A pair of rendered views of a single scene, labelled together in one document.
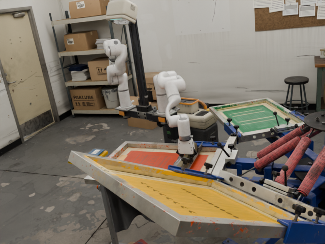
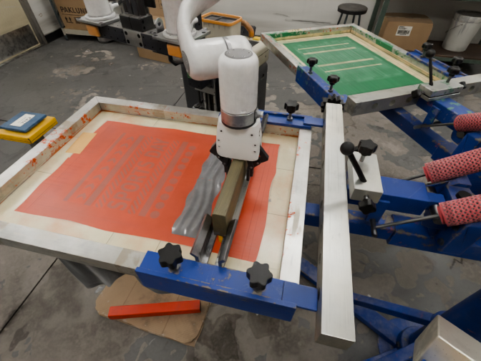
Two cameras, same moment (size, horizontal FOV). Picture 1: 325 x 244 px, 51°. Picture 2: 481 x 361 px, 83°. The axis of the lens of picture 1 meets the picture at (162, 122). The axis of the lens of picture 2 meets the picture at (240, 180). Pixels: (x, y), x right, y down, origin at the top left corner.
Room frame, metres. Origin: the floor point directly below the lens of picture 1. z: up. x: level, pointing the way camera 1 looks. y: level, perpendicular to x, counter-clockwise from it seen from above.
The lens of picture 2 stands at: (1.47, -0.03, 1.49)
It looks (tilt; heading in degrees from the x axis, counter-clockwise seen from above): 46 degrees down; 349
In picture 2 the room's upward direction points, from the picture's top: straight up
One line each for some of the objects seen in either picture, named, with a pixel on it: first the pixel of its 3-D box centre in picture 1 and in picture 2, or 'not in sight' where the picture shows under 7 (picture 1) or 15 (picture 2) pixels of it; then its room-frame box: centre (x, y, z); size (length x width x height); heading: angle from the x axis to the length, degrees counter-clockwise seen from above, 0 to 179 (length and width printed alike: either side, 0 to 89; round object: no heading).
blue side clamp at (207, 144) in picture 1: (202, 147); (264, 123); (2.21, -0.26, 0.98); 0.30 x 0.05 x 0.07; 66
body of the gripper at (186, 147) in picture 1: (185, 144); (238, 135); (1.96, -0.13, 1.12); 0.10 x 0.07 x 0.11; 66
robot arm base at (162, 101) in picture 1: (164, 102); (179, 9); (2.63, -0.03, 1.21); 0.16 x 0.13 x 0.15; 139
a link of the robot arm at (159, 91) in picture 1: (161, 83); not in sight; (2.62, -0.03, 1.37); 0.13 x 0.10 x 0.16; 99
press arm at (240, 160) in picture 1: (241, 163); (382, 193); (1.82, -0.44, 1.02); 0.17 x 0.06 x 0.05; 66
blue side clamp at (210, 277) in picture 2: not in sight; (216, 284); (1.70, -0.03, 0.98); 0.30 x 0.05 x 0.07; 66
